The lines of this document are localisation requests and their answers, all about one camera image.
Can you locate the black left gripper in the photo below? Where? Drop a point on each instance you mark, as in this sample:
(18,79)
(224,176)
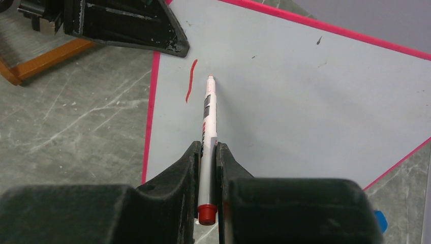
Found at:
(149,25)

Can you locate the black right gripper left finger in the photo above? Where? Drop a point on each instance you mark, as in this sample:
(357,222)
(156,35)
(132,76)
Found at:
(161,210)

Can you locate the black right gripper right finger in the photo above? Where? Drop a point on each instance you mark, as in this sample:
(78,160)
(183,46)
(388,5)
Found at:
(291,210)

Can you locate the red white marker pen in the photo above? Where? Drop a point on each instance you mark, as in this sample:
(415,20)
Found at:
(207,206)

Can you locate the pink-framed whiteboard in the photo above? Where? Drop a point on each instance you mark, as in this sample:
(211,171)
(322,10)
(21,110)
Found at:
(296,97)

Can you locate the blue eraser block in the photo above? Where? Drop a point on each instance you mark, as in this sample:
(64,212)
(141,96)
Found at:
(382,221)

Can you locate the orange wooden rack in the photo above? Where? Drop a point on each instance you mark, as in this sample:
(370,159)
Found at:
(16,75)

